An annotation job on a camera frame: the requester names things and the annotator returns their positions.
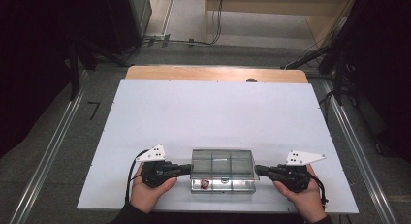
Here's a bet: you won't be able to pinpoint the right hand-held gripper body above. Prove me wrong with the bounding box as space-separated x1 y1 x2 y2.
267 149 327 194

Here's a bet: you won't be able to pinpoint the black metal stand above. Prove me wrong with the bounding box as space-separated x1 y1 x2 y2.
280 44 338 71
65 35 131 101

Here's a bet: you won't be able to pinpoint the black hanging cable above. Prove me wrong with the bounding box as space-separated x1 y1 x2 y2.
210 0 226 46

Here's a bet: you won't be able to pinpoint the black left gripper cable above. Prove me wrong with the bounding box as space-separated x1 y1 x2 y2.
124 148 151 205

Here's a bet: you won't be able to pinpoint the metal floor rail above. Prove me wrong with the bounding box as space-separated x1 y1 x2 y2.
9 70 92 224
321 78 400 224

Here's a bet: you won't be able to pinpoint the black floor cable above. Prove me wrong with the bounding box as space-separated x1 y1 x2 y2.
141 34 214 48

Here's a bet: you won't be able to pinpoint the person's left hand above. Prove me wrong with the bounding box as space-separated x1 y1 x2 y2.
129 162 178 214

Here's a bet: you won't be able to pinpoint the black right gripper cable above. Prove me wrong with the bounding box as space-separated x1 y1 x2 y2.
308 171 330 207

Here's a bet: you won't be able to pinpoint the light wooden shelf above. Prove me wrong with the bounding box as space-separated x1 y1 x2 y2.
204 0 358 51

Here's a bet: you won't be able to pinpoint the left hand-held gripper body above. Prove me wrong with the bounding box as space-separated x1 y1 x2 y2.
135 144 182 189

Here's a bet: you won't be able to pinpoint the black curtain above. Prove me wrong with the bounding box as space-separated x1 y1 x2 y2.
335 0 411 162
0 0 110 159

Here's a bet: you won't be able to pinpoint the person's right hand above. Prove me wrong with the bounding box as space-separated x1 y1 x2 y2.
272 163 328 224

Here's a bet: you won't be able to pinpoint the clear plastic compartment box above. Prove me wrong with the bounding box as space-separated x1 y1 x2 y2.
189 148 261 195

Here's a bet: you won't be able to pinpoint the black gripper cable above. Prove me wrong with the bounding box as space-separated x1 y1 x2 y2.
308 171 330 207
124 148 151 205

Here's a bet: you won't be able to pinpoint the dark cabinet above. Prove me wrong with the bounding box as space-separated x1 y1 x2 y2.
105 0 153 56

